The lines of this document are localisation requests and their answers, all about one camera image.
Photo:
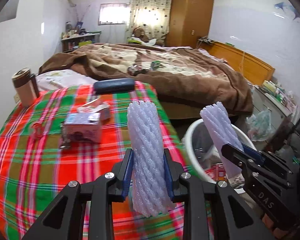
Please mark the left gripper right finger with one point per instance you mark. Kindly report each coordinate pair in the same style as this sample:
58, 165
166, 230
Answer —
232, 218

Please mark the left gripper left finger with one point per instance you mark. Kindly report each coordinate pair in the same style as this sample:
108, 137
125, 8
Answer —
64, 216

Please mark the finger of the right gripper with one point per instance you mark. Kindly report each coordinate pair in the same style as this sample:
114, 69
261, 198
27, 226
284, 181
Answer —
255, 152
242, 158

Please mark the red snack package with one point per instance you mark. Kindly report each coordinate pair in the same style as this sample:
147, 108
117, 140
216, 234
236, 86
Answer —
216, 172

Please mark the white foam fruit net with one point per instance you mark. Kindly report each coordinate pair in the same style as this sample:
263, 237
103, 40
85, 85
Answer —
149, 191

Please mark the purple milk carton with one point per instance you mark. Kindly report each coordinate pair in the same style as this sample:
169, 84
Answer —
83, 127

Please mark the pink strawberry milk carton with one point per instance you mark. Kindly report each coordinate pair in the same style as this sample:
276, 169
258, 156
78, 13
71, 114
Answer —
96, 106

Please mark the white round trash bin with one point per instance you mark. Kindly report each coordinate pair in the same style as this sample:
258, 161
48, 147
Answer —
200, 150

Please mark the green white plastic bag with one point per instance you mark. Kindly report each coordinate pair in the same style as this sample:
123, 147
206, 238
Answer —
259, 126

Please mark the white side cabinet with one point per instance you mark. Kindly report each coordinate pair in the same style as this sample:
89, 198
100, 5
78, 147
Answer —
262, 100

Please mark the plaid red green tablecloth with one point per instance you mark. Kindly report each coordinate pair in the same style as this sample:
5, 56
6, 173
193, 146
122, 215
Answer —
33, 168

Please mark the wooden headboard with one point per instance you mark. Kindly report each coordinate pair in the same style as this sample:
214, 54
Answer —
252, 68

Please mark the brown fleece blanket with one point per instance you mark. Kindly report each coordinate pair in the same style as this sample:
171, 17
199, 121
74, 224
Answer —
185, 76

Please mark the dark blue glasses case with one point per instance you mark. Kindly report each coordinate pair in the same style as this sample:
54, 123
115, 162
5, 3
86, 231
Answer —
114, 86

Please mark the floral white pillow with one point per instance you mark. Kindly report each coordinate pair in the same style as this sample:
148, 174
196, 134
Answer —
58, 79

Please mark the small toy on blanket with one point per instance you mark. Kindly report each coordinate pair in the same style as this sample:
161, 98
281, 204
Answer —
136, 70

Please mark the brown beige thermos cup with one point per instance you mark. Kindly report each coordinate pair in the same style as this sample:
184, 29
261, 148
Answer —
25, 84

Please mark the small green box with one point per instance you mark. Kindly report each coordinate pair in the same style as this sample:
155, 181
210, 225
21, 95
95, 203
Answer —
155, 65

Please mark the brown teddy bear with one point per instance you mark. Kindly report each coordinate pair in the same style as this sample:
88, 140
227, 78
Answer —
140, 33

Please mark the wooden wardrobe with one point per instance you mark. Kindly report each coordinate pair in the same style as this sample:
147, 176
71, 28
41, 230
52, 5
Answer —
189, 21

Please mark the small window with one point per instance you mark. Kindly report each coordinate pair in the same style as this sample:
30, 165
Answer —
114, 13

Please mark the patterned window curtain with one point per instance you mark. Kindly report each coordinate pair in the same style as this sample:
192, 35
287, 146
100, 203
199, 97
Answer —
153, 16

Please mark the cluttered wall shelf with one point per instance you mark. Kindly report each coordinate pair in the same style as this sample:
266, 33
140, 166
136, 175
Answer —
75, 37

